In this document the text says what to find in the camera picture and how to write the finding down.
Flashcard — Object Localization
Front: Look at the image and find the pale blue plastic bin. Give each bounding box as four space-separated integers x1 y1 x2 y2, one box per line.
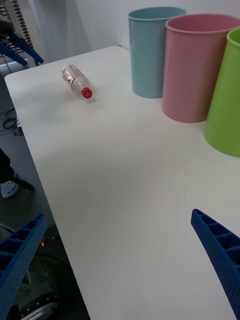
127 6 188 99

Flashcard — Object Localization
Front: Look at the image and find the clear bottle with red cap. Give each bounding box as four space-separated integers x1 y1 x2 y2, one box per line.
61 63 93 100

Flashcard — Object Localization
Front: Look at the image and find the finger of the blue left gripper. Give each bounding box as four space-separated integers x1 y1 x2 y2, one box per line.
9 31 45 65
0 41 29 67

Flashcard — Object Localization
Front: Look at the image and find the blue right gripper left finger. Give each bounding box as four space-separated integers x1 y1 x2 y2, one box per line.
0 213 48 320

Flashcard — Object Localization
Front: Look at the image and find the person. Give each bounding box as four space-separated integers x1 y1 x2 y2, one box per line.
0 147 20 199

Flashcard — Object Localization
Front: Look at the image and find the green plastic bin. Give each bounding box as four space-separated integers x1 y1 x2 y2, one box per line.
204 27 240 158

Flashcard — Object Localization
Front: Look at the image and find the pink plastic bin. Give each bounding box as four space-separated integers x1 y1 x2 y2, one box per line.
161 13 240 124

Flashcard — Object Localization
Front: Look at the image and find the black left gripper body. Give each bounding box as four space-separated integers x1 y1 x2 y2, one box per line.
0 14 16 39

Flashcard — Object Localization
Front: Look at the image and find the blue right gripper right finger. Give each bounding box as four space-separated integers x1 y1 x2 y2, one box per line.
191 208 240 320

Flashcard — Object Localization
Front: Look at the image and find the black floor cable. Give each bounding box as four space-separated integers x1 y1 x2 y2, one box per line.
0 107 23 137

